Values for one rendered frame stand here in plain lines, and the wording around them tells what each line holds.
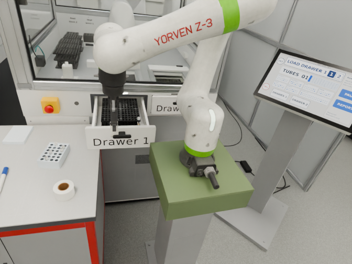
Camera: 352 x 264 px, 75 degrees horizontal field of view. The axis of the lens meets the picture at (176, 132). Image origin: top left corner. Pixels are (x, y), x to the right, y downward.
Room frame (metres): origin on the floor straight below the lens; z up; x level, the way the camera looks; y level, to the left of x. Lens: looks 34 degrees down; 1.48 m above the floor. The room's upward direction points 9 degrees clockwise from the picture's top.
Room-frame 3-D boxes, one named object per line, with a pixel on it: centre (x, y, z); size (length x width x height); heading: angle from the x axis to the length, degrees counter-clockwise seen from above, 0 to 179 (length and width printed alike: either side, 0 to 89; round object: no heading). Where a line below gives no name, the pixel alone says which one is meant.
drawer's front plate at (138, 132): (0.79, 0.23, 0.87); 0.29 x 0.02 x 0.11; 108
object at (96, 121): (0.99, 0.29, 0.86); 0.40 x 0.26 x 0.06; 18
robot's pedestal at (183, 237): (0.74, -0.10, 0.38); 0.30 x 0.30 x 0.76; 21
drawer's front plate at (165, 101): (1.16, 0.02, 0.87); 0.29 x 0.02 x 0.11; 108
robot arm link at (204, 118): (0.75, -0.10, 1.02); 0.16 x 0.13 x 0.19; 19
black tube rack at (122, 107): (0.98, 0.29, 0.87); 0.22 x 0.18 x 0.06; 18
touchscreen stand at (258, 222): (1.23, -0.69, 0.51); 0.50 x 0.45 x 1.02; 146
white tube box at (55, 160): (0.71, 0.50, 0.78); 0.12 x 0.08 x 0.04; 7
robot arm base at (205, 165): (0.69, -0.12, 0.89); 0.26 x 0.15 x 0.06; 17
